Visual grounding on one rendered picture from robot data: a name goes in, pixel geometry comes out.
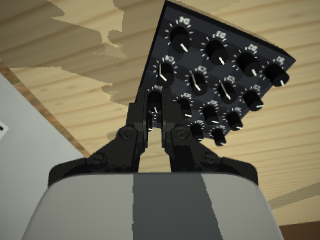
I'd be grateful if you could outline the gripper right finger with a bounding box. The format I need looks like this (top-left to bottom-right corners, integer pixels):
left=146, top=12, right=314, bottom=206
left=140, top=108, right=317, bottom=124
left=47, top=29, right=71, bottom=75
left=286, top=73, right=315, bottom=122
left=161, top=87, right=259, bottom=187

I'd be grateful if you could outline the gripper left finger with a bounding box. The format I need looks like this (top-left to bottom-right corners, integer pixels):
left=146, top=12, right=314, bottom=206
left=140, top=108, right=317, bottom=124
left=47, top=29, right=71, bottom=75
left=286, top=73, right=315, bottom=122
left=48, top=87, right=149, bottom=187

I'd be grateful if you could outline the black knob box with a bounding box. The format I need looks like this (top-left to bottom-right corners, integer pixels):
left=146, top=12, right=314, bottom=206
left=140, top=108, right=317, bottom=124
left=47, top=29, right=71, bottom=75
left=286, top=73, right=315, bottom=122
left=139, top=0, right=296, bottom=146

